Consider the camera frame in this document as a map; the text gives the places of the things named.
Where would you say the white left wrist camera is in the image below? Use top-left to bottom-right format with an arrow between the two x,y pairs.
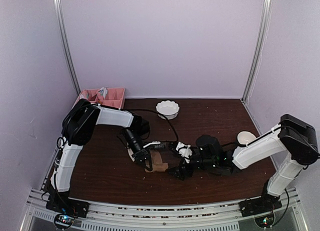
143,141 -> 161,148

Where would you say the tan ribbed sock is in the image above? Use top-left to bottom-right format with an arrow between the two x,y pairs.
144,150 -> 169,173

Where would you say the white fluted bowl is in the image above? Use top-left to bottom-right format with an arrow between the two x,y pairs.
155,100 -> 180,120

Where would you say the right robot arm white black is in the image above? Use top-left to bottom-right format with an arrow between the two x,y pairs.
168,114 -> 320,212

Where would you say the aluminium frame post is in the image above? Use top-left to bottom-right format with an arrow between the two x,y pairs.
53,0 -> 81,95
241,0 -> 272,104

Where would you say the right aluminium frame post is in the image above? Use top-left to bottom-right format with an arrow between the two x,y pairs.
241,0 -> 272,104

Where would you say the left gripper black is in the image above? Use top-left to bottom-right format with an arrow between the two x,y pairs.
122,128 -> 152,172

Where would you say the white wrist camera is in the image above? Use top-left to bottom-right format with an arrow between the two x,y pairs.
175,141 -> 193,164
143,141 -> 161,148

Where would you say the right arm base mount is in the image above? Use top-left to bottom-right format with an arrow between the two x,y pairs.
239,194 -> 282,228

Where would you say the pink packet in tray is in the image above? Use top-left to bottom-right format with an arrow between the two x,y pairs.
78,89 -> 92,101

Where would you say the cream sock brown trim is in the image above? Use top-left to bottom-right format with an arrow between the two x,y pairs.
127,148 -> 135,162

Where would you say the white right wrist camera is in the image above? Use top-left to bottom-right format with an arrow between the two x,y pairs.
175,141 -> 193,164

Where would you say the aluminium front rail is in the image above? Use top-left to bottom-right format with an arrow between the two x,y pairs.
18,188 -> 311,231

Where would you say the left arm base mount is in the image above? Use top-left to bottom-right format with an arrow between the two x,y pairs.
45,188 -> 90,231

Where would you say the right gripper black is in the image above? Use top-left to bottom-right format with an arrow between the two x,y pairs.
165,152 -> 217,181

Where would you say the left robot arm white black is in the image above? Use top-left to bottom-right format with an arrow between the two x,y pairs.
50,98 -> 151,213

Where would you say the pink divided organizer tray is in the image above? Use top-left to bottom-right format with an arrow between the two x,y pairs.
73,87 -> 125,109

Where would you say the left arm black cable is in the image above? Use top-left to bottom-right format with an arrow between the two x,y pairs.
124,107 -> 181,144

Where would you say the left aluminium frame post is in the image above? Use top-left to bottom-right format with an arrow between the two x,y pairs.
53,0 -> 81,95

